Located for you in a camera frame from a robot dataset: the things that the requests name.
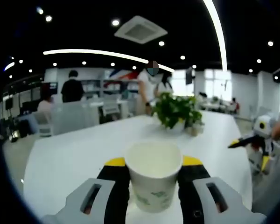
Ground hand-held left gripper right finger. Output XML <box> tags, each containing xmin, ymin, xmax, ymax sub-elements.
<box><xmin>177</xmin><ymin>155</ymin><xmax>267</xmax><ymax>224</ymax></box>

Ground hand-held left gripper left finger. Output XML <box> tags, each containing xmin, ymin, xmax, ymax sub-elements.
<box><xmin>41</xmin><ymin>157</ymin><xmax>132</xmax><ymax>224</ymax></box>

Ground white paper cup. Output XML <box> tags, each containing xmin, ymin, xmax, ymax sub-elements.
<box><xmin>124</xmin><ymin>141</ymin><xmax>184</xmax><ymax>214</ymax></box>

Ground small beige pot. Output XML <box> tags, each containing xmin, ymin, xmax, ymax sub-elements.
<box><xmin>187</xmin><ymin>121</ymin><xmax>205</xmax><ymax>138</ymax></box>

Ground white table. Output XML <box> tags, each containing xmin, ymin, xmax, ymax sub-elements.
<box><xmin>23</xmin><ymin>109</ymin><xmax>254</xmax><ymax>224</ymax></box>

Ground white office chair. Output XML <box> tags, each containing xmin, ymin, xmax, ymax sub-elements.
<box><xmin>102</xmin><ymin>100</ymin><xmax>129</xmax><ymax>120</ymax></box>

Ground green potted plant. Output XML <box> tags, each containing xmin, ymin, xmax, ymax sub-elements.
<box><xmin>151</xmin><ymin>91</ymin><xmax>204</xmax><ymax>135</ymax></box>

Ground grey partition panel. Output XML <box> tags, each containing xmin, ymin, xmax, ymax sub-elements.
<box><xmin>51</xmin><ymin>102</ymin><xmax>101</xmax><ymax>136</ymax></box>

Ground curved ceiling light strip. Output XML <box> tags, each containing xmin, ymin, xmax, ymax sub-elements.
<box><xmin>202</xmin><ymin>0</ymin><xmax>228</xmax><ymax>72</ymax></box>
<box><xmin>43</xmin><ymin>49</ymin><xmax>175</xmax><ymax>73</ymax></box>

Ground ceiling air conditioner vent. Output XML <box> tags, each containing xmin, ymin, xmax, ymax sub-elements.
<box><xmin>113</xmin><ymin>15</ymin><xmax>168</xmax><ymax>45</ymax></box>

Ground round ceiling downlights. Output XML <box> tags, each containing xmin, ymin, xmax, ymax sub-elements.
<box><xmin>8</xmin><ymin>7</ymin><xmax>280</xmax><ymax>81</ymax></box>

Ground white wall shelving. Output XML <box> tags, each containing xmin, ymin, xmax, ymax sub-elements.
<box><xmin>80</xmin><ymin>79</ymin><xmax>140</xmax><ymax>98</ymax></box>

